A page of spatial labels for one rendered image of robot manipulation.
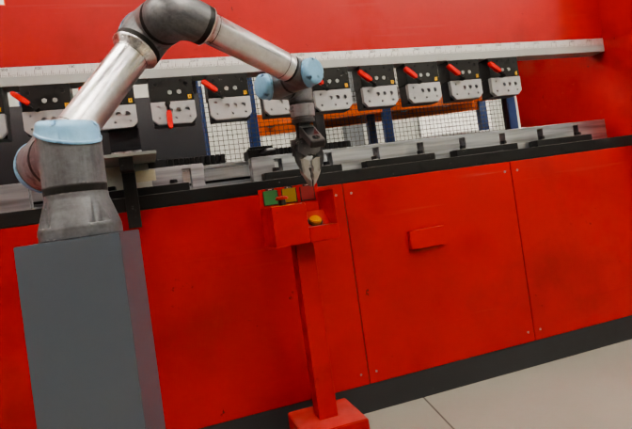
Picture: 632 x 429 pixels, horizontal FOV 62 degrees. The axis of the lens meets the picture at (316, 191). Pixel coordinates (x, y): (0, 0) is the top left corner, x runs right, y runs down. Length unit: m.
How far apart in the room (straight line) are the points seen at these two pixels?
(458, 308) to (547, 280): 0.43
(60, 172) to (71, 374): 0.36
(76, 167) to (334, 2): 1.39
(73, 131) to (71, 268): 0.25
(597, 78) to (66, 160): 2.43
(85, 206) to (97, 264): 0.11
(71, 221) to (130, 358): 0.27
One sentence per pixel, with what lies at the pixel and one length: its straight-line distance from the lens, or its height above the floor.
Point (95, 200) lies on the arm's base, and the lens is 1.07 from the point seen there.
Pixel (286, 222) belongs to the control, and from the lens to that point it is 1.55.
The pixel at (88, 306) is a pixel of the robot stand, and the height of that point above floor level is 0.65.
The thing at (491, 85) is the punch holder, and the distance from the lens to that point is 2.42.
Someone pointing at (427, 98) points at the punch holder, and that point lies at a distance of 2.23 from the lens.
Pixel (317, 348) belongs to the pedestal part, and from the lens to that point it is 1.68.
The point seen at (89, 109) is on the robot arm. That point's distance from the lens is 1.26.
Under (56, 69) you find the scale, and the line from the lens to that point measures 1.99.
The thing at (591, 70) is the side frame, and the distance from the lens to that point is 2.93.
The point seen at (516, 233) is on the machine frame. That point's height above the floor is 0.54.
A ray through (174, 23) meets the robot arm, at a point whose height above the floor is 1.23.
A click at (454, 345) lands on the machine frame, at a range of 2.16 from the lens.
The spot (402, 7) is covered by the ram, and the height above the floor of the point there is 1.51.
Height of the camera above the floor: 0.78
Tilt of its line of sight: 1 degrees up
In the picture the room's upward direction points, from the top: 8 degrees counter-clockwise
